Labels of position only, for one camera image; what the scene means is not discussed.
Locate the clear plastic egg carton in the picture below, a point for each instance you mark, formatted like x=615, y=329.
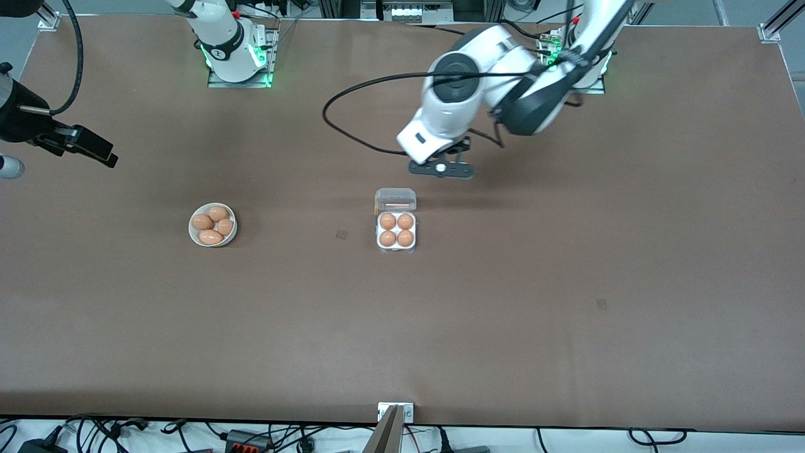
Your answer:
x=395, y=200

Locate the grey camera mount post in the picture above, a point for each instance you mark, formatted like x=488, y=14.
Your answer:
x=387, y=434

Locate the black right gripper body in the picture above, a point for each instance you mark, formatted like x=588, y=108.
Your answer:
x=24, y=123

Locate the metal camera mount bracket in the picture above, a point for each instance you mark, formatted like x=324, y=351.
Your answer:
x=409, y=412

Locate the brown egg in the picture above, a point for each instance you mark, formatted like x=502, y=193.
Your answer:
x=219, y=213
x=388, y=238
x=388, y=221
x=225, y=226
x=210, y=237
x=405, y=238
x=405, y=221
x=202, y=221

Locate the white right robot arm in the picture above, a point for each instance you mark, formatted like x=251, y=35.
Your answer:
x=220, y=38

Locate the black box with orange connectors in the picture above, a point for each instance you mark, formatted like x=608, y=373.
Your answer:
x=248, y=441

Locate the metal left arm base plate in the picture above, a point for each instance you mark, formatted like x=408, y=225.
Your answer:
x=597, y=90

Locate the black power adapter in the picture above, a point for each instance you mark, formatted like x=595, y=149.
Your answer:
x=41, y=447

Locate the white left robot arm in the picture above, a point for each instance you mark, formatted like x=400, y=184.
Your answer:
x=453, y=113

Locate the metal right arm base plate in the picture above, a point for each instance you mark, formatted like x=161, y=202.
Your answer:
x=217, y=83

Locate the white power strip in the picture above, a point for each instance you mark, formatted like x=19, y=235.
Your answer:
x=415, y=11

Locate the aluminium corner bracket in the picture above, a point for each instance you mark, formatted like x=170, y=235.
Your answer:
x=49, y=22
x=768, y=33

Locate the white round bowl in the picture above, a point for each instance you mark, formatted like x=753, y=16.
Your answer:
x=194, y=234

